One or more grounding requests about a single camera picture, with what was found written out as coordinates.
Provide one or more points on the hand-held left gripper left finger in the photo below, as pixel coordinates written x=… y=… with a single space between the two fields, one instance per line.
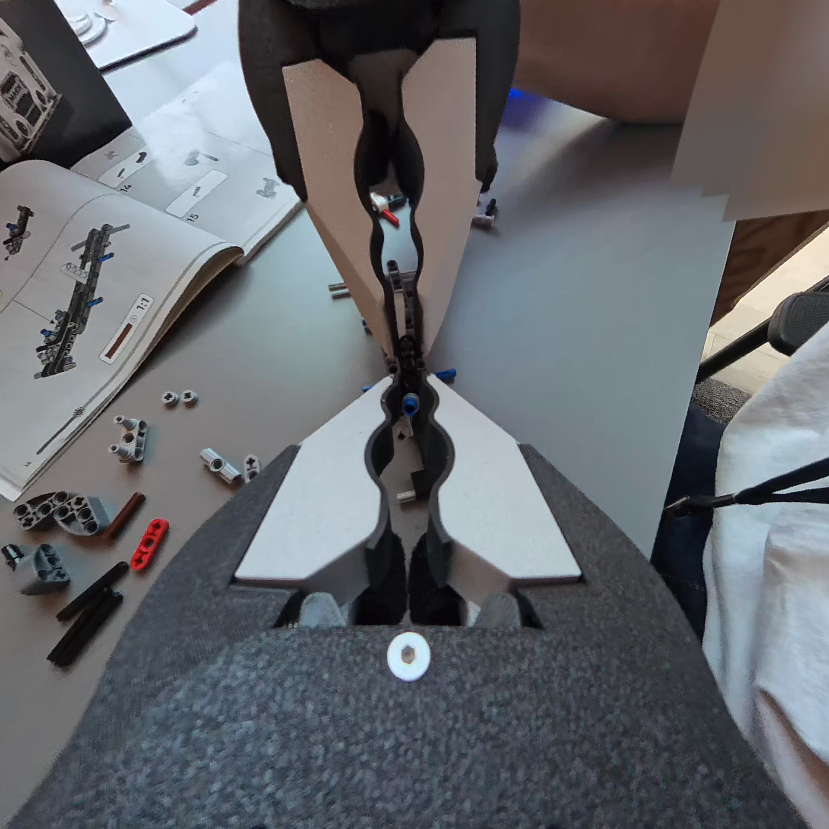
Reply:
x=311 y=518

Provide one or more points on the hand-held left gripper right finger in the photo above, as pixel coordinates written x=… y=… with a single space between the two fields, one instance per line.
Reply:
x=511 y=518

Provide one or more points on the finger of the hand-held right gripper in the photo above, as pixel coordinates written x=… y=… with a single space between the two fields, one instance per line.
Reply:
x=447 y=162
x=324 y=162

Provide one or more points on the black lego beam assembly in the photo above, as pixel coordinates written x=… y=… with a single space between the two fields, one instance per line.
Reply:
x=407 y=353

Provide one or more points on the small grey black lego pins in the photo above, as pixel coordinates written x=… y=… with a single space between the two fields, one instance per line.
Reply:
x=484 y=214

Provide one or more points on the small red lego piece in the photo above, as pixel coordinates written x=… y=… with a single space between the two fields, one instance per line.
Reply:
x=392 y=217

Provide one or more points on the brown lego axle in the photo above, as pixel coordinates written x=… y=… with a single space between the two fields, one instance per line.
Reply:
x=124 y=516

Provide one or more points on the lego set box truck print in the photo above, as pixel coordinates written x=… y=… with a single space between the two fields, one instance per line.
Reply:
x=71 y=71

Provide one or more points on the open lego instruction booklet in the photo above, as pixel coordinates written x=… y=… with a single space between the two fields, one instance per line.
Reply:
x=97 y=207

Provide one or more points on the small black lego piece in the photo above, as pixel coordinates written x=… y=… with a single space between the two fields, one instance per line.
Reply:
x=13 y=555

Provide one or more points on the light grey thin liftarm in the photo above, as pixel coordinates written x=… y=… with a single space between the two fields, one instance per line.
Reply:
x=251 y=466

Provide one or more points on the light grey tube connector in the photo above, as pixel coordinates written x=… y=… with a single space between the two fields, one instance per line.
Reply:
x=220 y=464

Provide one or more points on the white rounded pad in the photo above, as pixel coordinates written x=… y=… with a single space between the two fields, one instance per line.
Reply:
x=149 y=32

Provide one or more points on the red thin liftarm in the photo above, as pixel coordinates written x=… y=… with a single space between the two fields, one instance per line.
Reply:
x=149 y=544

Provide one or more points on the person in white shirt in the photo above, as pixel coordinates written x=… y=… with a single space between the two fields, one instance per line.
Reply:
x=680 y=518
x=777 y=583

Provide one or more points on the light grey connector with pins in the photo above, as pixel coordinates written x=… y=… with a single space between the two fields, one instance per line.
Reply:
x=129 y=439

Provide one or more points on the black office chair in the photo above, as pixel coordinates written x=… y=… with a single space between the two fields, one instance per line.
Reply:
x=803 y=317

